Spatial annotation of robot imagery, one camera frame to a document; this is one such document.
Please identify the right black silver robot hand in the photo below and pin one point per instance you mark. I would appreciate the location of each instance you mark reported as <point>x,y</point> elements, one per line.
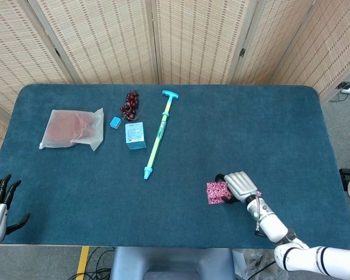
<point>240,185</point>

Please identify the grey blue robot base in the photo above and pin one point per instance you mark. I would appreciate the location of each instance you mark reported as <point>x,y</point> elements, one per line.
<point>172,262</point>

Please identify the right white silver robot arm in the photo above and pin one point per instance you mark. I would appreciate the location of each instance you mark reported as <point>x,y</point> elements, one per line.
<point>272,224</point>

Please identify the green and blue water squirter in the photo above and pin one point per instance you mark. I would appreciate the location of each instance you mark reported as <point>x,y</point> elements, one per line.
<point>159,137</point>

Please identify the teal felt table cover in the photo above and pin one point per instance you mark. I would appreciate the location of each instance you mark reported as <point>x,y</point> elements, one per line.
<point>251,131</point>

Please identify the clear plastic bag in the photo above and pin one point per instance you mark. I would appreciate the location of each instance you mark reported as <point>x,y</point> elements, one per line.
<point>256,264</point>

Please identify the yellow floor tape strip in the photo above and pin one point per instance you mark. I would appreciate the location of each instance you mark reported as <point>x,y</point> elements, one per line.
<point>82,262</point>

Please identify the translucent bag with red contents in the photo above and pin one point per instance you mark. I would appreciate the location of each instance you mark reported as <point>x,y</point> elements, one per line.
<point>67,129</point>

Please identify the light blue carton box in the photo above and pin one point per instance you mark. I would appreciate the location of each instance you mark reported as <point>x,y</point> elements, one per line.
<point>134,134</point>

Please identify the metal screen hinge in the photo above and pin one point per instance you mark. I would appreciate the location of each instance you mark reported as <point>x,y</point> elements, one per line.
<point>57,52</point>
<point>242,52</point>

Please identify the dark red grape bunch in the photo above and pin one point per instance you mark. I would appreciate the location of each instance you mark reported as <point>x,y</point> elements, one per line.
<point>130,106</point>

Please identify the small blue white eraser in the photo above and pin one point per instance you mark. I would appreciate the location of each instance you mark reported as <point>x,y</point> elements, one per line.
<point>115,122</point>

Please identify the bamboo folding screen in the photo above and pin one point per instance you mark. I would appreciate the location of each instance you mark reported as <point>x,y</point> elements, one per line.
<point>105,43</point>

